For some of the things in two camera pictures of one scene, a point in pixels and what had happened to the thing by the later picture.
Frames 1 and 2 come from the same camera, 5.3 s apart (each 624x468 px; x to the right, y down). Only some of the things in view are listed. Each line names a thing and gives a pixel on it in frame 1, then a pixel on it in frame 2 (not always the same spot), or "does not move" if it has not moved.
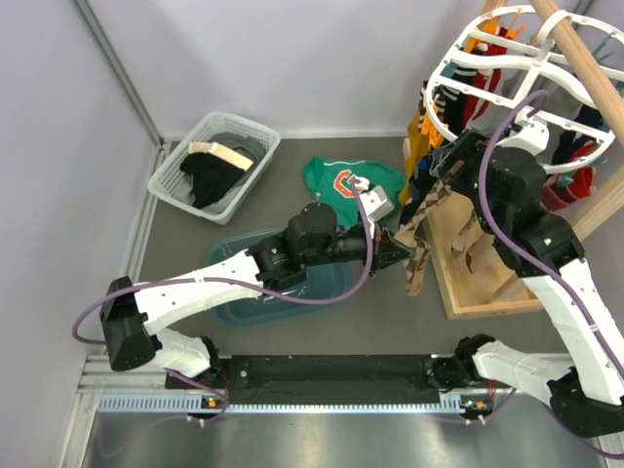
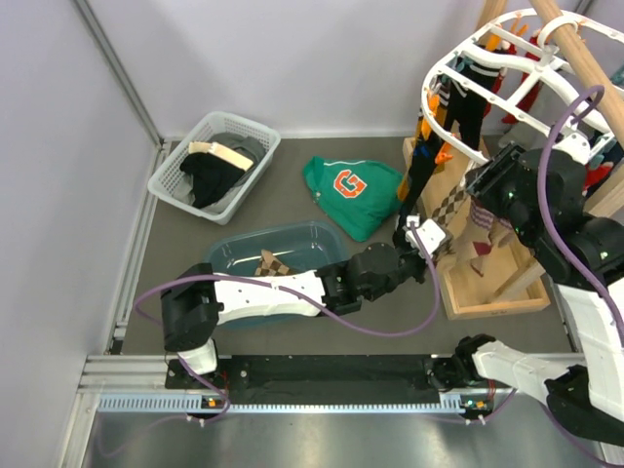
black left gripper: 386,252 -> 402,242
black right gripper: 470,147 -> 484,179
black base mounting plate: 320,379 does not move
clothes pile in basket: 214,171 does not move
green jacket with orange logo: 331,181 does not move
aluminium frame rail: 102,388 does not move
